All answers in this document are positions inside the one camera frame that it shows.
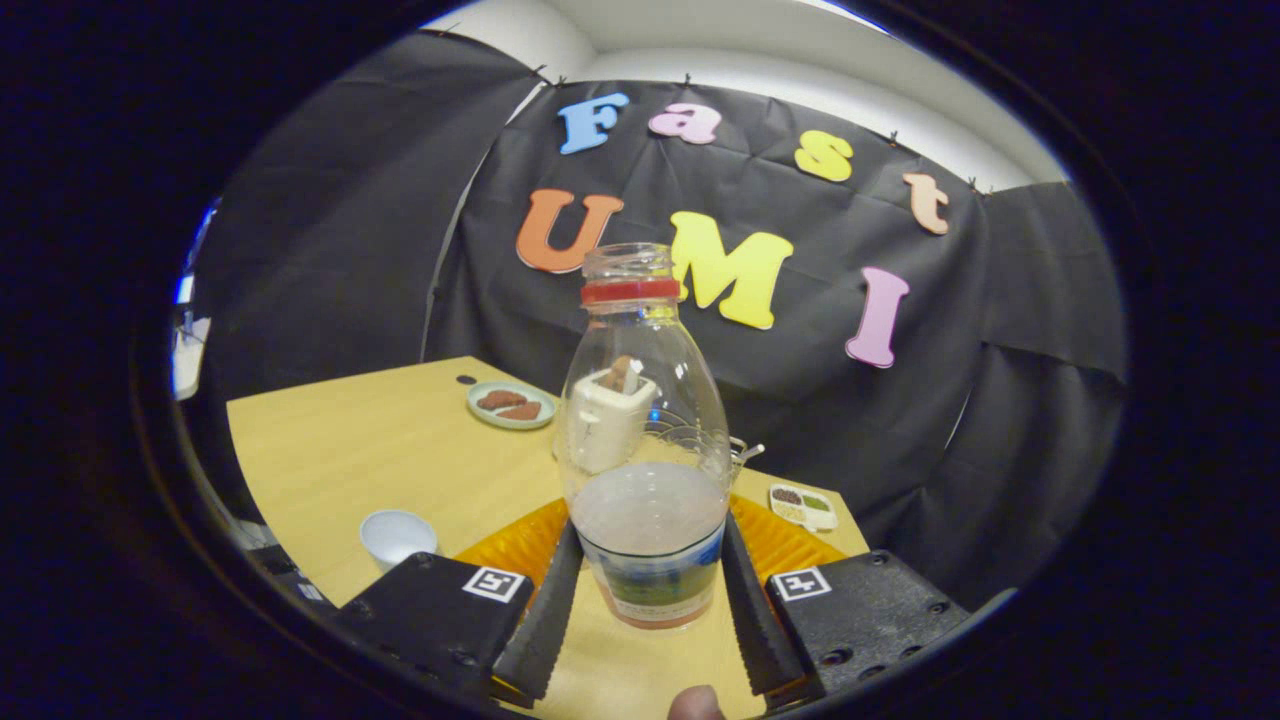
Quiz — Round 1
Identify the light green plate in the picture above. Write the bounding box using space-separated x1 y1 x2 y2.
467 381 557 431

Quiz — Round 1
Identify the wooden table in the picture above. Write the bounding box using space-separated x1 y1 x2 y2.
225 355 871 719

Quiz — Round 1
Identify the white cup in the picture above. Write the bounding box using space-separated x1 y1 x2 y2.
360 510 439 573

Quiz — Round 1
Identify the clear plastic juice bottle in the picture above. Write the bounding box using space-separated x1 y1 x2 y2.
555 243 733 631

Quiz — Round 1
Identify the white toaster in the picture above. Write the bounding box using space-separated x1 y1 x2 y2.
565 368 661 476

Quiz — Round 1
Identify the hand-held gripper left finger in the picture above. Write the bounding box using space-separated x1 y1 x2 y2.
330 498 586 709

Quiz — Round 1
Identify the white divided dish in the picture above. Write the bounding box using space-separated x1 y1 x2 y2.
768 484 839 533

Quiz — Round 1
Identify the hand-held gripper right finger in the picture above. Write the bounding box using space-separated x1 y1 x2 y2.
718 495 976 711

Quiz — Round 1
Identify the black backdrop cloth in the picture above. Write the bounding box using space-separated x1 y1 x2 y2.
190 30 1131 611

